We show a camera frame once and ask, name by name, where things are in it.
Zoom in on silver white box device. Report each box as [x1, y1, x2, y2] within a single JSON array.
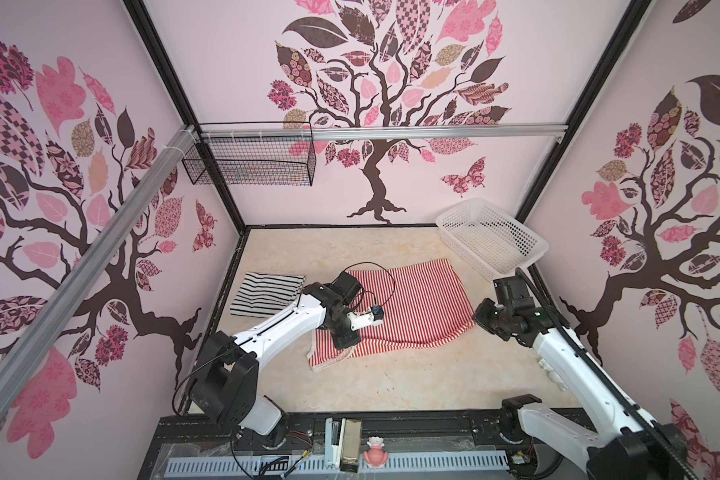
[[324, 417, 362, 473]]

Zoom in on black corrugated cable hose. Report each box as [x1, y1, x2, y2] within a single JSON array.
[[514, 266, 697, 480]]

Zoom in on pink pig figurine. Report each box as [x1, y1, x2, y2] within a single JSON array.
[[363, 436, 389, 468]]

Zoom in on white plastic laundry basket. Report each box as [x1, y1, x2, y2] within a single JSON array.
[[436, 198, 549, 280]]

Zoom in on aluminium rail left wall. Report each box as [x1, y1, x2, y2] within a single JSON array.
[[0, 125, 197, 420]]

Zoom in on small white figurine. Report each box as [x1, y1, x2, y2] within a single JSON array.
[[538, 359, 566, 391]]

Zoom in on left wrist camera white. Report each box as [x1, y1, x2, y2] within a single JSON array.
[[347, 306, 384, 331]]

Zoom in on red white striped tank top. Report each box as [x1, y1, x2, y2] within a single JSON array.
[[307, 259, 474, 372]]

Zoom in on aluminium rail back wall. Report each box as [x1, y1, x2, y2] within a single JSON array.
[[201, 123, 568, 141]]

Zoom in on black wire mesh basket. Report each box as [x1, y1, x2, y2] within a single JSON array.
[[182, 120, 317, 187]]

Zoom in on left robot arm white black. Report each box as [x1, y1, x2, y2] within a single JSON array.
[[187, 271, 384, 448]]

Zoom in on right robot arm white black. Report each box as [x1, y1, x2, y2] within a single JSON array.
[[473, 270, 696, 479]]

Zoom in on black white striped tank top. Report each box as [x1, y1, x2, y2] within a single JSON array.
[[229, 272, 305, 318]]

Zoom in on aluminium rail wall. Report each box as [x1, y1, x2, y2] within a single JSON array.
[[0, 125, 197, 420], [201, 123, 568, 141]]

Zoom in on white slotted cable duct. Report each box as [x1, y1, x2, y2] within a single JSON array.
[[164, 451, 510, 479]]

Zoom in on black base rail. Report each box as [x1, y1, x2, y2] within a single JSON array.
[[152, 409, 601, 448]]

